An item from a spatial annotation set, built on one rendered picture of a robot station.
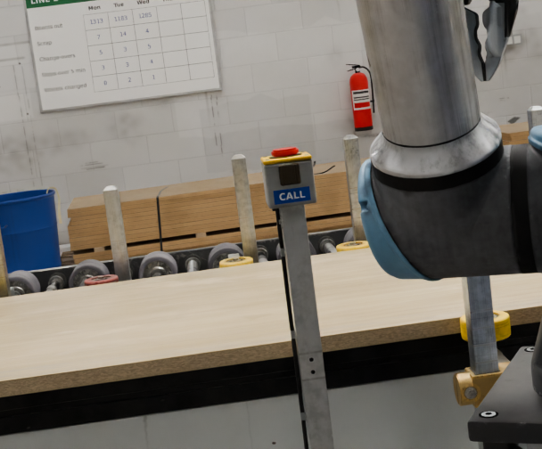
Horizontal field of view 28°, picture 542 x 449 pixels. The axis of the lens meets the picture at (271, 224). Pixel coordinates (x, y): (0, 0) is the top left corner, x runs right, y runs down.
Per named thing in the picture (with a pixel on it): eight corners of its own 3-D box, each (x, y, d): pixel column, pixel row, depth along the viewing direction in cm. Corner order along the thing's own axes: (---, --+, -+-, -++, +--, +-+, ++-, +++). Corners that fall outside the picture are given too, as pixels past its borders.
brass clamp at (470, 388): (552, 399, 162) (549, 366, 161) (463, 412, 161) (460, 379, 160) (539, 387, 168) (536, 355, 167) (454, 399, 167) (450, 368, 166)
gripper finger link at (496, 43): (475, 84, 125) (468, 3, 123) (488, 80, 130) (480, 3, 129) (502, 81, 123) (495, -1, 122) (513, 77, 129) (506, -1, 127)
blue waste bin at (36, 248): (70, 303, 690) (53, 191, 679) (-21, 315, 686) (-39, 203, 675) (78, 285, 748) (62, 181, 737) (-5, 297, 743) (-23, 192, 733)
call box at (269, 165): (317, 208, 155) (311, 154, 154) (269, 214, 154) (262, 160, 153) (313, 201, 162) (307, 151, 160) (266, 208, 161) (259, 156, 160)
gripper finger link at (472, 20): (449, 86, 126) (441, 6, 125) (462, 83, 131) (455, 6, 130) (475, 84, 125) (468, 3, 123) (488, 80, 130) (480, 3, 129)
